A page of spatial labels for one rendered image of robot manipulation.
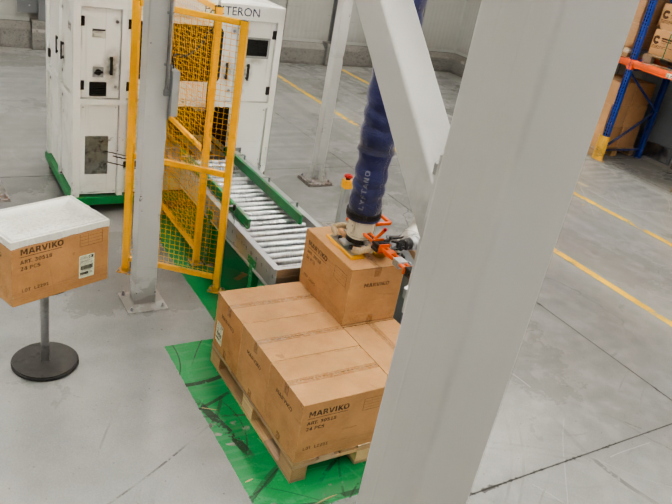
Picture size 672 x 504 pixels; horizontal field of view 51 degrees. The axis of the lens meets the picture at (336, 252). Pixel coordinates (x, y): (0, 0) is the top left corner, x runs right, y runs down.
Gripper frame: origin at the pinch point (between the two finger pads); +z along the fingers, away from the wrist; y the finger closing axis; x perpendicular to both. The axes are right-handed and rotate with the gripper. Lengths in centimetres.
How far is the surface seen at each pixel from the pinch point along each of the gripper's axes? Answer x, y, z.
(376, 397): -64, 59, 32
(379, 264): 0.7, 13.0, -1.4
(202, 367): 50, 107, 88
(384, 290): -2.6, 30.7, -7.3
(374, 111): 22, -78, 10
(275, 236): 122, 53, 6
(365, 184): 20.2, -33.1, 7.2
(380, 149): 17, -57, 4
